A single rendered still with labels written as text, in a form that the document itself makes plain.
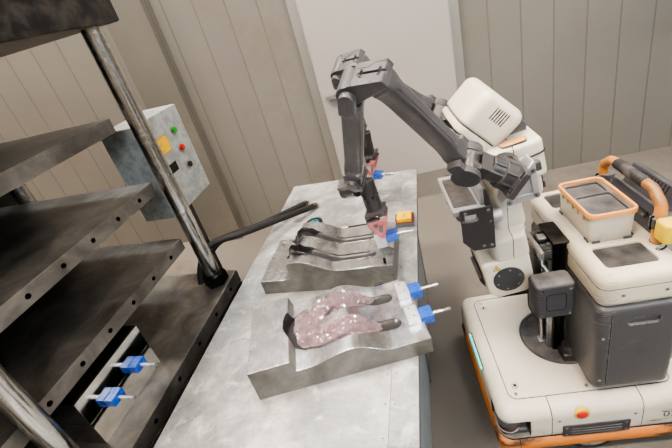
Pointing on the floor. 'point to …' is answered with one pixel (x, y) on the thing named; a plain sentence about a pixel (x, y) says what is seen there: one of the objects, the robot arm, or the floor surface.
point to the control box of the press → (189, 162)
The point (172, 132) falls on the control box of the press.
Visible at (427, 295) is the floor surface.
